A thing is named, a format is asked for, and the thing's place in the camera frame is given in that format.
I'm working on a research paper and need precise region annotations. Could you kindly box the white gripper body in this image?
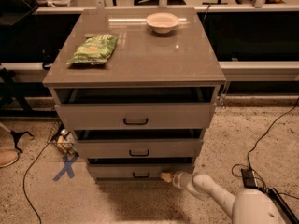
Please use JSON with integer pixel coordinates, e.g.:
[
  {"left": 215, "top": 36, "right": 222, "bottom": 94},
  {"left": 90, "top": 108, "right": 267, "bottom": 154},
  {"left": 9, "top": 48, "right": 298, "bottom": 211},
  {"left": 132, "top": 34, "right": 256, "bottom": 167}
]
[{"left": 172, "top": 171, "right": 193, "bottom": 190}]

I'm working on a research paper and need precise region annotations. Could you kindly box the grey bottom drawer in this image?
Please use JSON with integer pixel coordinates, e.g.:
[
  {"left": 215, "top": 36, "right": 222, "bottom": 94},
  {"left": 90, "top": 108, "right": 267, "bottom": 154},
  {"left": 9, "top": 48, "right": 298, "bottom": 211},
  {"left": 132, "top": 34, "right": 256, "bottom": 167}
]
[{"left": 87, "top": 157, "right": 194, "bottom": 179}]

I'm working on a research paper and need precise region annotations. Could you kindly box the grey drawer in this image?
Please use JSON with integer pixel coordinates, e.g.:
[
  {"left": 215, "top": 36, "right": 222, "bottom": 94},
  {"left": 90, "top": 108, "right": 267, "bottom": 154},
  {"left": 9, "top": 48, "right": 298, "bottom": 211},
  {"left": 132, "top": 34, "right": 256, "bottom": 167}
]
[
  {"left": 87, "top": 157, "right": 194, "bottom": 179},
  {"left": 75, "top": 129, "right": 203, "bottom": 158},
  {"left": 52, "top": 87, "right": 215, "bottom": 130}
]

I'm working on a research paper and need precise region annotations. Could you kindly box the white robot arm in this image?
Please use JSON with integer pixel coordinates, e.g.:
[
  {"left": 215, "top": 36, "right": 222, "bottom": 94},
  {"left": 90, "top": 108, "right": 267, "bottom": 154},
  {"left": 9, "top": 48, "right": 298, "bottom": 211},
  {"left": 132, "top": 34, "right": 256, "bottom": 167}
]
[{"left": 161, "top": 171, "right": 286, "bottom": 224}]

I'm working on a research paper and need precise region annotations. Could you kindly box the grey middle drawer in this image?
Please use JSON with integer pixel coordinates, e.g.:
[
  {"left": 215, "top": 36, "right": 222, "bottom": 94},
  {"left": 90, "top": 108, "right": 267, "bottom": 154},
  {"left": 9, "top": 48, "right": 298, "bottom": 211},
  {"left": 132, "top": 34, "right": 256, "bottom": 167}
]
[{"left": 75, "top": 129, "right": 203, "bottom": 158}]

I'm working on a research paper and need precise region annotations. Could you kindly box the grey drawer cabinet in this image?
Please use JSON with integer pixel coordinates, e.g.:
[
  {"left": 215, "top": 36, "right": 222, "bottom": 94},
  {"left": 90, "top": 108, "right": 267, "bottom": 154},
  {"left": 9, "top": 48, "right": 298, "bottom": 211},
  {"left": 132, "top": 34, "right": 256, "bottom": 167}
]
[{"left": 42, "top": 7, "right": 227, "bottom": 184}]

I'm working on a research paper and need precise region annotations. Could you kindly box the grey top drawer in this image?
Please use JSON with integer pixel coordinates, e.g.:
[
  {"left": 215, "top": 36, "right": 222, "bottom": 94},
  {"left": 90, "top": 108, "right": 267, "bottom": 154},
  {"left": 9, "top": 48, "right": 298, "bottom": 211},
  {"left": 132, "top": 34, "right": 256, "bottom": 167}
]
[{"left": 52, "top": 87, "right": 215, "bottom": 130}]

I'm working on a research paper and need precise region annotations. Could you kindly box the black power adapter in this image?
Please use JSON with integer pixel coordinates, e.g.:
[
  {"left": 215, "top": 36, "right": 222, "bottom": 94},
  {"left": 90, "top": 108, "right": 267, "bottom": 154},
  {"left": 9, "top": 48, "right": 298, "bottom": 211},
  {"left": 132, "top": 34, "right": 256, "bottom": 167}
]
[{"left": 241, "top": 169, "right": 258, "bottom": 189}]

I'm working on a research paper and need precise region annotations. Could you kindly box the blue tape cross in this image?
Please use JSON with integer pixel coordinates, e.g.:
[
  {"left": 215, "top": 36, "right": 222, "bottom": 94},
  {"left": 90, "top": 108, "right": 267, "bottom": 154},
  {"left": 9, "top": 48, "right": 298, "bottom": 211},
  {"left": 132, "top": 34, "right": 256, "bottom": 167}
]
[{"left": 53, "top": 154, "right": 78, "bottom": 182}]

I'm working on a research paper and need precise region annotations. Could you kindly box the black bar on floor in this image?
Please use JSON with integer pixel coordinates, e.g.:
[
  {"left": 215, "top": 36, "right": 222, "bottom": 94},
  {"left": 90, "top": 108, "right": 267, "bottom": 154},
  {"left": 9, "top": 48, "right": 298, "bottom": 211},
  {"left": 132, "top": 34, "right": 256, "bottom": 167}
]
[{"left": 269, "top": 188, "right": 299, "bottom": 224}]

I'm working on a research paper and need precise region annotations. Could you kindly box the green chip bag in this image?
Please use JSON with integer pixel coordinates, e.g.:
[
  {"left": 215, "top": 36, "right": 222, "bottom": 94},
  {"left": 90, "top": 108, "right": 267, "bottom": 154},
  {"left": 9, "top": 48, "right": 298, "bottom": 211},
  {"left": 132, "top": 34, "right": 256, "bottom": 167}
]
[{"left": 68, "top": 34, "right": 118, "bottom": 65}]

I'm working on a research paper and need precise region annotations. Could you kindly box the white bowl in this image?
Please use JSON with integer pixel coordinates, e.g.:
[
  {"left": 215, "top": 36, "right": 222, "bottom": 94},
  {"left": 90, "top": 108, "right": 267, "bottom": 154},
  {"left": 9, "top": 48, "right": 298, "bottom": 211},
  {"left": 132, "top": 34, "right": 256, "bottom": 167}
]
[{"left": 146, "top": 13, "right": 179, "bottom": 34}]

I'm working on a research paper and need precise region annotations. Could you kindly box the tan round floor object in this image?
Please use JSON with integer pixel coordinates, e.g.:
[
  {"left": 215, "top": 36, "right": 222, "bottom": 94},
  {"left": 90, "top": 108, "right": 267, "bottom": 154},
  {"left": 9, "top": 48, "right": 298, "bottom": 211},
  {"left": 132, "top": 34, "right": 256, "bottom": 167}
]
[{"left": 0, "top": 151, "right": 19, "bottom": 168}]

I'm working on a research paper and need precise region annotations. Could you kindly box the black tripod stand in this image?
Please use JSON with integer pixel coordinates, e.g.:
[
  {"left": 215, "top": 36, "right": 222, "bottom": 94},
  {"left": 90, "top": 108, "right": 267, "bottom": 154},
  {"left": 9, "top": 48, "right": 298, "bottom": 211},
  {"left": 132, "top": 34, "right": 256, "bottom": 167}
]
[{"left": 0, "top": 66, "right": 35, "bottom": 154}]

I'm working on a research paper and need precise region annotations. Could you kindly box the black floor cable right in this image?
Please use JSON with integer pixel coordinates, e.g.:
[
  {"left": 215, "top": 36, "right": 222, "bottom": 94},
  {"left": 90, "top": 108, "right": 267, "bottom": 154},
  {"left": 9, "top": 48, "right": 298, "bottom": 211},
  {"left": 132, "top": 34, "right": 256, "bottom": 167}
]
[{"left": 231, "top": 97, "right": 299, "bottom": 202}]

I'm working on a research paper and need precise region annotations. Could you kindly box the black floor cable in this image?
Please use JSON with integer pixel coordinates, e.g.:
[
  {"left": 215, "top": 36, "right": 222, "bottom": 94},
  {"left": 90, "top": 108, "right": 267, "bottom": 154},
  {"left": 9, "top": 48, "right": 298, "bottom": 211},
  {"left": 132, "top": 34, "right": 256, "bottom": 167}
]
[
  {"left": 22, "top": 133, "right": 60, "bottom": 224},
  {"left": 231, "top": 97, "right": 299, "bottom": 202}
]

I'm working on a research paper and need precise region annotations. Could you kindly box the wire basket with bottles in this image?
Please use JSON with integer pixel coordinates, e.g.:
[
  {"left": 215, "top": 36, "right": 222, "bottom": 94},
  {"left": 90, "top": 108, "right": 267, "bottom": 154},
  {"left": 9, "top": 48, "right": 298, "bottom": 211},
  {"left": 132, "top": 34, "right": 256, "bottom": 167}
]
[{"left": 47, "top": 121, "right": 78, "bottom": 155}]

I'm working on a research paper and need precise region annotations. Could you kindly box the black floor cable left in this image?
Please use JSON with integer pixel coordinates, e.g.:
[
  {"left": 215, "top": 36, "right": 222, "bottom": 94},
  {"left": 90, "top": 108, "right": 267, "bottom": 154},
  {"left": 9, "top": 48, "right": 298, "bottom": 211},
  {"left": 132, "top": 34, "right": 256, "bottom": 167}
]
[{"left": 22, "top": 133, "right": 60, "bottom": 224}]

